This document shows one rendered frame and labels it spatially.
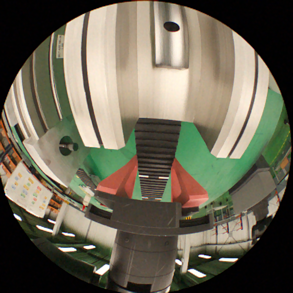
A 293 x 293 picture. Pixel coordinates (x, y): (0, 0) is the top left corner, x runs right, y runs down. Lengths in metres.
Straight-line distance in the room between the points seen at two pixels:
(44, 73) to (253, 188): 0.61
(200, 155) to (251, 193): 0.36
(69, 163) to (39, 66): 0.15
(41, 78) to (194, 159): 0.27
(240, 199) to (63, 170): 0.58
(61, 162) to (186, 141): 0.19
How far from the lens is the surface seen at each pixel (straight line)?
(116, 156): 0.19
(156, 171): 0.15
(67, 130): 0.16
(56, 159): 0.16
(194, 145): 0.16
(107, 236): 11.67
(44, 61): 0.16
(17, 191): 3.12
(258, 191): 0.46
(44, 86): 0.15
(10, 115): 0.32
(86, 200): 0.64
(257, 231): 0.51
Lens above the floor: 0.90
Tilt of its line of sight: 49 degrees down
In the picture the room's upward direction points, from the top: 168 degrees counter-clockwise
